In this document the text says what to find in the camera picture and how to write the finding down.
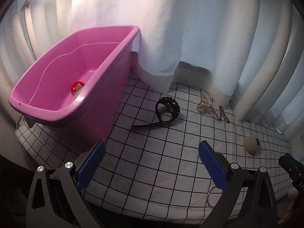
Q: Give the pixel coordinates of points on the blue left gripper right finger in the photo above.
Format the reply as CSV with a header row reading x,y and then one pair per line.
x,y
214,164

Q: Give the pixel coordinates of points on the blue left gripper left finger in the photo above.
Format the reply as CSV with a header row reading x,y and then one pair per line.
x,y
88,163

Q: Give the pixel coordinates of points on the dark metal hair pin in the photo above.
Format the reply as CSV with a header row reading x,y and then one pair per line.
x,y
223,116

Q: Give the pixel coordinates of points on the gold pearl hair claw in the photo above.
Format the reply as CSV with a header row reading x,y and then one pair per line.
x,y
206,106

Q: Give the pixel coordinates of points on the pink fuzzy strawberry headband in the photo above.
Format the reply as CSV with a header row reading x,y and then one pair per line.
x,y
75,89

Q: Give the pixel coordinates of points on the beige fuzzy pom clip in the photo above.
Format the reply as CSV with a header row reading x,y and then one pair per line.
x,y
252,144

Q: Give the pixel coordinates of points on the white grid bed sheet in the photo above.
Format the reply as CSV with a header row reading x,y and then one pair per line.
x,y
156,173

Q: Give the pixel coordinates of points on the pink plastic bin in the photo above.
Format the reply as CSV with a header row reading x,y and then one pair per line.
x,y
101,57

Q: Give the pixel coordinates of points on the black wrist watch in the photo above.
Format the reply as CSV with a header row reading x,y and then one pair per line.
x,y
167,110

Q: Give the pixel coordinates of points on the white curtain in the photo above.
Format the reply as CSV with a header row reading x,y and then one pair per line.
x,y
249,52

